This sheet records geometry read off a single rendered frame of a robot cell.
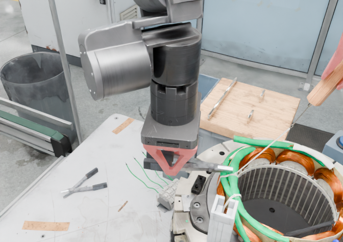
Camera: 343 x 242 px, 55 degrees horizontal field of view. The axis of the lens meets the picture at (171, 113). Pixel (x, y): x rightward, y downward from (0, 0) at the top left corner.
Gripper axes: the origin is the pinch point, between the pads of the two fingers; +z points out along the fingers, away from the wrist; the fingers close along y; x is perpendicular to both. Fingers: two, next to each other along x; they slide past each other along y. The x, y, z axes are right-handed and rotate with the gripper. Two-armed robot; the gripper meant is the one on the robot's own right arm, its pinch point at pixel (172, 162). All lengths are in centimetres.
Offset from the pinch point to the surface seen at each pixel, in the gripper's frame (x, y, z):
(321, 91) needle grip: 16.3, 0.9, -14.5
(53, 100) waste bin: -83, -111, 75
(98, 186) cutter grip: -23, -24, 38
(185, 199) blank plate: 2.2, 0.5, 7.2
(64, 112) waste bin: -81, -116, 87
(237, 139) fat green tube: 9.4, -7.5, 1.0
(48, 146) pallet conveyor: -49, -45, 46
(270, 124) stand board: 18.0, -24.0, 10.3
